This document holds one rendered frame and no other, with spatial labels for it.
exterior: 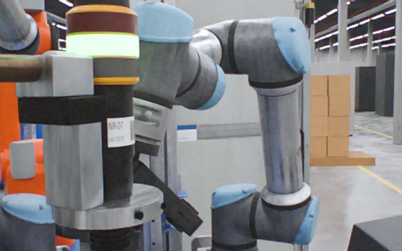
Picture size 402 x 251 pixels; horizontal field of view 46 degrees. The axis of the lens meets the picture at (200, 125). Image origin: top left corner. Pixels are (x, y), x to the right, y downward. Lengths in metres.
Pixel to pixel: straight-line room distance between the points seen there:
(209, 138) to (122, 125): 2.05
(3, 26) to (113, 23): 0.78
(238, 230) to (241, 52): 0.44
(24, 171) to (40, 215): 3.08
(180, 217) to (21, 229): 0.63
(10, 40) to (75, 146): 0.85
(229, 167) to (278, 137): 1.40
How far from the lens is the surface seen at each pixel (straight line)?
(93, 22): 0.28
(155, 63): 0.51
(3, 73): 0.24
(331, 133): 8.61
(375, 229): 0.98
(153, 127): 0.51
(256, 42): 0.95
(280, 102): 0.99
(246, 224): 1.14
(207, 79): 0.60
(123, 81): 0.28
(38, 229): 1.14
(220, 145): 2.36
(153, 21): 0.52
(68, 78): 0.26
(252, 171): 2.48
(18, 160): 4.20
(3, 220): 1.15
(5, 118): 4.48
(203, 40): 0.93
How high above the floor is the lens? 1.54
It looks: 6 degrees down
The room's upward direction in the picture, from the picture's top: 1 degrees counter-clockwise
